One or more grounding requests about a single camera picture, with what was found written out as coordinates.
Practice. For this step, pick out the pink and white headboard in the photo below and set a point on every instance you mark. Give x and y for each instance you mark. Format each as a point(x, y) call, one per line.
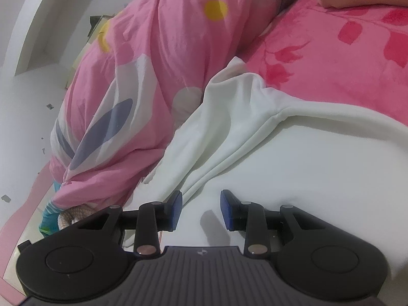
point(19, 216)

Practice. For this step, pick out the white sweatshirt orange bear outline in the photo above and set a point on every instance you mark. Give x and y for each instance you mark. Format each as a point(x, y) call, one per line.
point(287, 165)

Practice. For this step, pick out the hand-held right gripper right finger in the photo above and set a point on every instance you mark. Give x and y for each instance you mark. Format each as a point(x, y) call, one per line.
point(227, 210)

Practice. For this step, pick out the teal striped cloth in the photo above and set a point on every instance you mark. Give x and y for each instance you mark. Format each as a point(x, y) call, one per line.
point(47, 220)

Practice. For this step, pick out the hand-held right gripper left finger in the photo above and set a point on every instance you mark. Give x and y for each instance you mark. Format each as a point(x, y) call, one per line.
point(176, 210)

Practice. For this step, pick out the pink leaf print bed sheet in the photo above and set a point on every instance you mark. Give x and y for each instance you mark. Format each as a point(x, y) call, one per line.
point(350, 70)

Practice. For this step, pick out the beige checked garment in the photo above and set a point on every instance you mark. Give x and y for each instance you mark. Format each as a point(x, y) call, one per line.
point(71, 218)

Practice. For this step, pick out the pink floral quilt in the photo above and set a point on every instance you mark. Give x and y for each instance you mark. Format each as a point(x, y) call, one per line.
point(153, 70)

